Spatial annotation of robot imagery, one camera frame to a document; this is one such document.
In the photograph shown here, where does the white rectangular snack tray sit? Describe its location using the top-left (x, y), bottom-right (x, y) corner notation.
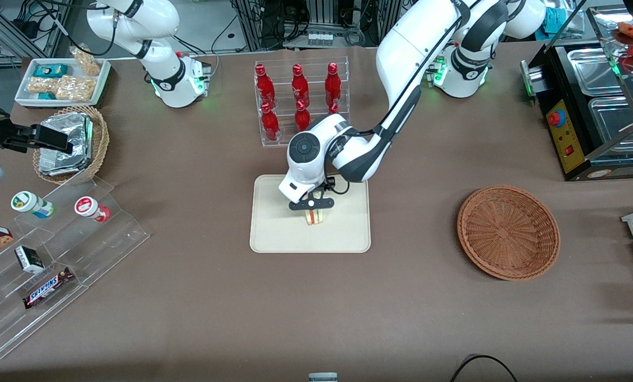
top-left (14, 57), bottom-right (112, 108)

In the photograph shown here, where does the beige plastic tray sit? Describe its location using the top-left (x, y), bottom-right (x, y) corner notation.
top-left (249, 174), bottom-right (372, 254)

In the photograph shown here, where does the light tan wicker basket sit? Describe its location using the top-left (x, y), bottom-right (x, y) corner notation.
top-left (32, 105), bottom-right (110, 185)

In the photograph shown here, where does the brown wicker basket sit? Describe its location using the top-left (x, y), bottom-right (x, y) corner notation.
top-left (457, 185), bottom-right (561, 281)

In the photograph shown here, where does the foil wrapped package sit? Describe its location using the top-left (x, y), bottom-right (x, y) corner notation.
top-left (40, 112), bottom-right (94, 160)
top-left (38, 149), bottom-right (92, 177)

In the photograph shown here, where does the clear bag of crackers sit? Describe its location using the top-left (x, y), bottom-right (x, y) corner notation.
top-left (54, 75), bottom-right (96, 102)
top-left (28, 77), bottom-right (57, 95)
top-left (72, 45), bottom-right (103, 77)

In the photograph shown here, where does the green lid yogurt cup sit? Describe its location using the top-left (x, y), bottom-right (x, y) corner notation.
top-left (11, 191), bottom-right (55, 219)

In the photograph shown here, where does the clear acrylic bottle rack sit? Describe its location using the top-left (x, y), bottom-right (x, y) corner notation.
top-left (254, 56), bottom-right (351, 148)

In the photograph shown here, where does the red lid yogurt cup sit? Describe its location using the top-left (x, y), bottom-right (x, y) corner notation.
top-left (74, 196), bottom-right (111, 223)

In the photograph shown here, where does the small black white carton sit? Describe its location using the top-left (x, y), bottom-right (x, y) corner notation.
top-left (14, 245), bottom-right (46, 275)

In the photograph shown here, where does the clear acrylic stepped display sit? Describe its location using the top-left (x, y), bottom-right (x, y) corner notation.
top-left (0, 175), bottom-right (151, 361)

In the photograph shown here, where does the snickers chocolate bar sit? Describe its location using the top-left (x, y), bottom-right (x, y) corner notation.
top-left (22, 266), bottom-right (76, 310)

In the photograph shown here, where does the black food warmer display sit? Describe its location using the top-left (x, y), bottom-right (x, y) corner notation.
top-left (519, 5), bottom-right (633, 183)

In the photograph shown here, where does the steel warmer pan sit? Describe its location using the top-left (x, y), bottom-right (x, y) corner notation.
top-left (567, 48), bottom-right (623, 99)
top-left (588, 95), bottom-right (633, 154)

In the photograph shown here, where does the aluminium frame rack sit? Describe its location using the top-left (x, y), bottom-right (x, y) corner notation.
top-left (231, 0), bottom-right (397, 51)

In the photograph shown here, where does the black cable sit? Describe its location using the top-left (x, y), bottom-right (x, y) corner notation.
top-left (451, 354), bottom-right (518, 382)

